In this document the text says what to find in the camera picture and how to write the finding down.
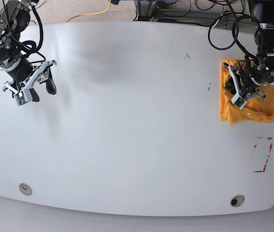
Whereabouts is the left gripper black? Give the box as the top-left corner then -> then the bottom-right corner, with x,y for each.
225,69 -> 258,95

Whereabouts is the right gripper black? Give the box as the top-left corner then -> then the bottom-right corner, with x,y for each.
6,59 -> 57,102

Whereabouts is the orange t-shirt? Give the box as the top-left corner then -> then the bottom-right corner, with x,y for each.
219,66 -> 274,124

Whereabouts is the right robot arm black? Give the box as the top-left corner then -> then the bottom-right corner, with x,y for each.
0,0 -> 57,106

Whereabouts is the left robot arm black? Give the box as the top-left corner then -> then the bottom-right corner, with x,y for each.
223,0 -> 274,100

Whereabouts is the red tape rectangle marking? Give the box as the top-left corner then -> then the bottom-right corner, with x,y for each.
251,137 -> 274,173

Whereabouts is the left table grommet hole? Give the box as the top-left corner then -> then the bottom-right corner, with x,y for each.
19,183 -> 32,196

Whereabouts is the table grommet hole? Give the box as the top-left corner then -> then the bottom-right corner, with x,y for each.
230,195 -> 245,207
19,183 -> 32,196

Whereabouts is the right table grommet hole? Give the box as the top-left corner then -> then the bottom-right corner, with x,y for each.
230,195 -> 245,207

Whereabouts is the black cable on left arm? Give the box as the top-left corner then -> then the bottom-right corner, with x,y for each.
208,0 -> 259,63

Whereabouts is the yellow cable on floor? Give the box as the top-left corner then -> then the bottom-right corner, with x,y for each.
66,0 -> 110,23

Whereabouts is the aluminium frame rail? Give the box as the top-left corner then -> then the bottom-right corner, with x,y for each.
133,0 -> 248,26

